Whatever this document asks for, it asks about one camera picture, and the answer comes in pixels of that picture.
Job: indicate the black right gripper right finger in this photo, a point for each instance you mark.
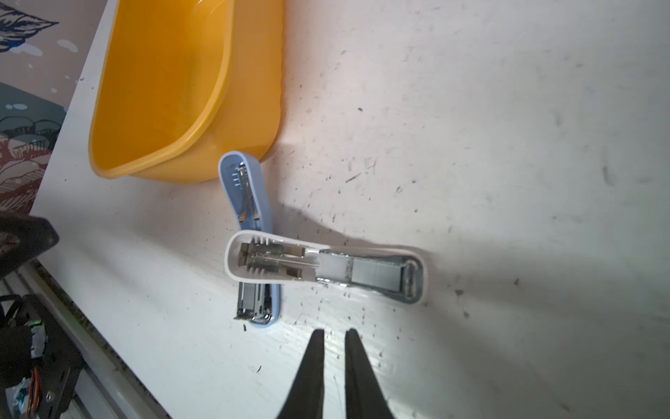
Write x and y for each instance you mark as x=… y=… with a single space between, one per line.
x=363 y=395

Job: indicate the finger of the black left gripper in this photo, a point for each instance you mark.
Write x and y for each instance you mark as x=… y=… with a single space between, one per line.
x=34 y=237

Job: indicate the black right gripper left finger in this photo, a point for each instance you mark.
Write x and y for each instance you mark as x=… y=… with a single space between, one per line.
x=306 y=396

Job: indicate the light blue stapler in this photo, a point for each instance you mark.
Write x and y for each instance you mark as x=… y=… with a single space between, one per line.
x=242 y=180

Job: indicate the yellow plastic tray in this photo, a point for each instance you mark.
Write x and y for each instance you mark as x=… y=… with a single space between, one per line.
x=185 y=82

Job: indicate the grey staple strip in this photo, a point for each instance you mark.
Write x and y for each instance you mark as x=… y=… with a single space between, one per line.
x=374 y=273
x=334 y=268

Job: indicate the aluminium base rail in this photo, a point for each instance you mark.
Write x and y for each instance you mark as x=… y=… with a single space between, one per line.
x=55 y=364

